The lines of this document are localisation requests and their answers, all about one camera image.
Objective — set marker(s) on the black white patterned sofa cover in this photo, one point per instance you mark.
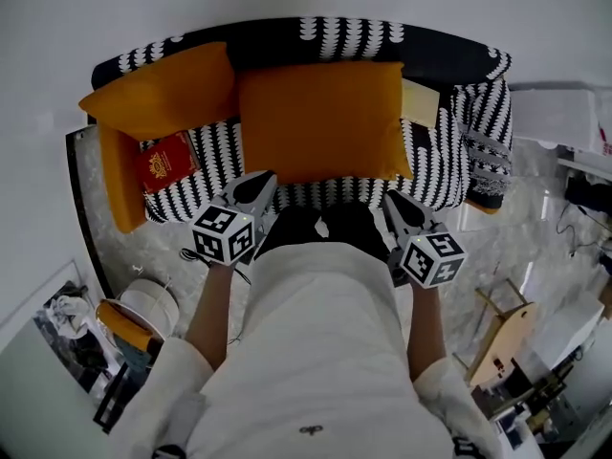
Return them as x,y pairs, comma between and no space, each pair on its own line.
210,153

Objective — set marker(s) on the person's white shirt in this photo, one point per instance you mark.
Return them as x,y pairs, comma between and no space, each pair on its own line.
311,352

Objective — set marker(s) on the teal cloth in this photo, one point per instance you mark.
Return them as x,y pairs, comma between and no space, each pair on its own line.
131,352

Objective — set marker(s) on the white shelf unit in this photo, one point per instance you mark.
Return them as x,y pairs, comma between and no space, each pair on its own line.
588,165

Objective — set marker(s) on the wooden chair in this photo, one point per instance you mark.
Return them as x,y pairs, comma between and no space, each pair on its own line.
507,342

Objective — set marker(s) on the white laundry basket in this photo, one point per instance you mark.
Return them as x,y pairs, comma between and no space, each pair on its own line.
148,301

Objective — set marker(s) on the white bag with red label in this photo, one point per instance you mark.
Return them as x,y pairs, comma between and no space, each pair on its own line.
606,141

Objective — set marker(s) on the person's left forearm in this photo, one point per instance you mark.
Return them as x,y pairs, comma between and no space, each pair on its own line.
210,313

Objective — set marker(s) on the black bag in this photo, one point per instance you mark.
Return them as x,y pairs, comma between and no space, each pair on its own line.
588,199

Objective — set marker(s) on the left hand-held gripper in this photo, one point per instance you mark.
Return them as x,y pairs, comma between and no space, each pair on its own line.
222,232

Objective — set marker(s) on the cream flat box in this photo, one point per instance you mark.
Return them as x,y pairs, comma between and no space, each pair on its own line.
420,103

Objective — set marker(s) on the framed picture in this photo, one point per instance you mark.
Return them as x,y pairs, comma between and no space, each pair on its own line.
72,333

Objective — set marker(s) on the large white box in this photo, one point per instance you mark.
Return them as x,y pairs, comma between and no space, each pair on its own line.
554,117

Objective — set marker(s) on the person's right forearm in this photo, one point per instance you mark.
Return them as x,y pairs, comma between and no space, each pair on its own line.
426,333

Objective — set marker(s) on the red book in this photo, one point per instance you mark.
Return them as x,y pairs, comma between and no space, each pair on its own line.
165,163

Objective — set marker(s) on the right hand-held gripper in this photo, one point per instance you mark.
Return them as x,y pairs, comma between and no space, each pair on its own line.
432,261

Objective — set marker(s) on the person's black trousers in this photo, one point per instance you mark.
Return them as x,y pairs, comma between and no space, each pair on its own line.
296,227

